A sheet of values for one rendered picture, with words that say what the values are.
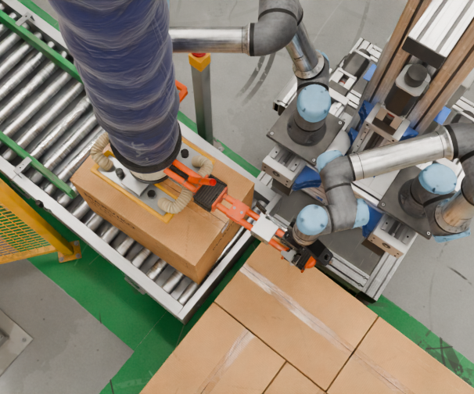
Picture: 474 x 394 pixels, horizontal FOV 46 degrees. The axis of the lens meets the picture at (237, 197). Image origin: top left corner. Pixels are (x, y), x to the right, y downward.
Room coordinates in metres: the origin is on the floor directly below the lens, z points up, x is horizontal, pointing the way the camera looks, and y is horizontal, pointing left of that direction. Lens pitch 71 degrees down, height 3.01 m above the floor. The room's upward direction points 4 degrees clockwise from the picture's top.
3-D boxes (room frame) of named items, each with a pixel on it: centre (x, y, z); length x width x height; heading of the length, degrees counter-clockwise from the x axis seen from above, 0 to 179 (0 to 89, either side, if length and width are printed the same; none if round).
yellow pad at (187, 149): (0.81, 0.25, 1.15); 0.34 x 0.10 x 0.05; 59
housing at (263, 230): (0.49, -0.10, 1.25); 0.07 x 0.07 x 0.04; 59
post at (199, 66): (1.29, 0.19, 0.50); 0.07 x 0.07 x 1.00; 55
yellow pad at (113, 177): (0.65, 0.35, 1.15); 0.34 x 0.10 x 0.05; 59
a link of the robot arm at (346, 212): (0.48, -0.29, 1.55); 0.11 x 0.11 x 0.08; 16
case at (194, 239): (0.74, 0.29, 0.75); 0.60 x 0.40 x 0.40; 59
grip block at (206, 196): (0.60, 0.09, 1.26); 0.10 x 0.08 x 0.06; 149
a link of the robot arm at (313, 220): (0.43, -0.20, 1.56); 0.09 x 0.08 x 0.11; 106
